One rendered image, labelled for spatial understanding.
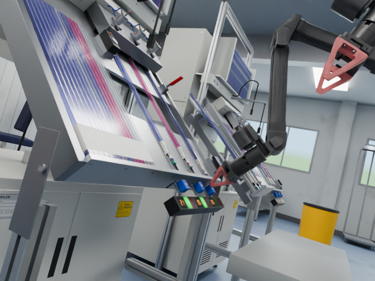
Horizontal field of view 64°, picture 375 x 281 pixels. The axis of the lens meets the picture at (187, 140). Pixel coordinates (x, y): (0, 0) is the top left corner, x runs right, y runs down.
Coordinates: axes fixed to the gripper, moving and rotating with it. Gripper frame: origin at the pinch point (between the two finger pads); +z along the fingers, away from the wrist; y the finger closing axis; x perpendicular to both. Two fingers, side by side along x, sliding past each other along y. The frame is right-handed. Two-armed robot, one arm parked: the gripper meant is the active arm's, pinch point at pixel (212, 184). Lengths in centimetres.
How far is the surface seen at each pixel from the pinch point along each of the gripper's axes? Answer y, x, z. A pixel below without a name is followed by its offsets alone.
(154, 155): 28.6, -7.8, 1.6
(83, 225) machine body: 18.4, -7.0, 39.6
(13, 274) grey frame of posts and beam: 63, 11, 16
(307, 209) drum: -293, 13, 1
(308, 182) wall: -689, -51, -7
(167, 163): 22.9, -6.1, 1.5
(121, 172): 45.9, -0.7, 2.0
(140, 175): 38.9, -0.8, 2.0
